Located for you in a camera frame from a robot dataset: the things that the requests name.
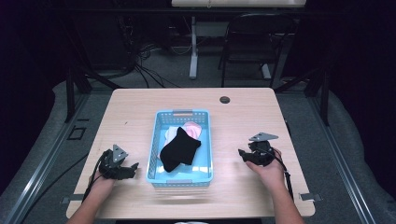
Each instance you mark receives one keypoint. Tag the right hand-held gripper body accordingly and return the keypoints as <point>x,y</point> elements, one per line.
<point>261,149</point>

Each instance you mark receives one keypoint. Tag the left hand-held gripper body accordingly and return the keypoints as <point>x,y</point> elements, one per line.
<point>112,164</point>

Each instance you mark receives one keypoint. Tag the black sock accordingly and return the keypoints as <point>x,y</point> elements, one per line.
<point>180,150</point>

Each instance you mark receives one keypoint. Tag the blue plastic basket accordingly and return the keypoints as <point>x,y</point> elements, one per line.
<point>181,148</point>

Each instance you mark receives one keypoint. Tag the person's left hand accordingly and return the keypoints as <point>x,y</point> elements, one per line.
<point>100,183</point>

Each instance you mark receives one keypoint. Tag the person's right hand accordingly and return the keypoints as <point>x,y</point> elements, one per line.
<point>269,171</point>

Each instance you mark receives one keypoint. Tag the white sock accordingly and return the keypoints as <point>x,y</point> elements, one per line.
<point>170,134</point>

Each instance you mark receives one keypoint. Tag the pink sock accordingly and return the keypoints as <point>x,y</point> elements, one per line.
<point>193,128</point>

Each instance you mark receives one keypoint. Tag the black metal stand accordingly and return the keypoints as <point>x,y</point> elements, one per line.
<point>77,81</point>
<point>314,87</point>

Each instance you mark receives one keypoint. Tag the black folding chair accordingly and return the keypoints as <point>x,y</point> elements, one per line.
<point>252,46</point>

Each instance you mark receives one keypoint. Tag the white desk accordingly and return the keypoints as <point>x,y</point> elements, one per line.
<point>218,28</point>

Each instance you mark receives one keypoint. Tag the grey metal bracket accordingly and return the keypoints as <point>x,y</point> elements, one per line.
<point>310,196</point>
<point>72,199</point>

